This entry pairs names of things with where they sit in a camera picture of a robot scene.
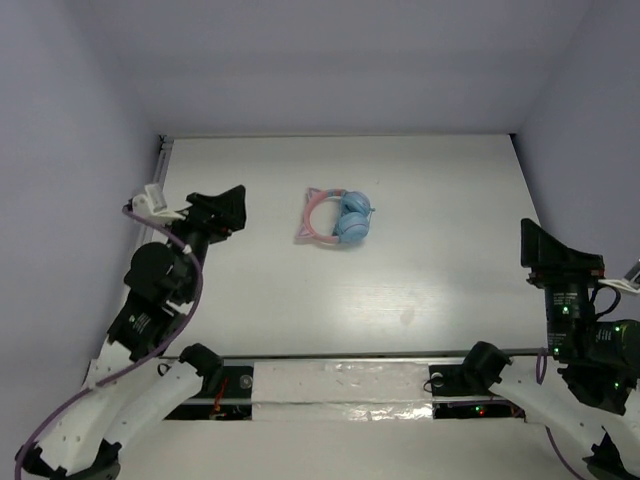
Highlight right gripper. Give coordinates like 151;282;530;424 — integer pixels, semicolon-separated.
520;215;604;357

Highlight blue pink cat-ear headphones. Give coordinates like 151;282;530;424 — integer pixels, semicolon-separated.
294;187;376;246

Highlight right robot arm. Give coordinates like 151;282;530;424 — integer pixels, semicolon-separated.
461;218;639;479

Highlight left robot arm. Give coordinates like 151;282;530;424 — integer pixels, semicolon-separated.
14;184;247;479

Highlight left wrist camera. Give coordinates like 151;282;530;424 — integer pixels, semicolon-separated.
125;183;186;226

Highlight aluminium side rail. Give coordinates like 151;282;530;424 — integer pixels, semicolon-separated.
152;135;174;186

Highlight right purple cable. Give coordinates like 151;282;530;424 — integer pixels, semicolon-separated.
535;347;589;480

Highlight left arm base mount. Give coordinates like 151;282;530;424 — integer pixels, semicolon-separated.
165;365;254;421

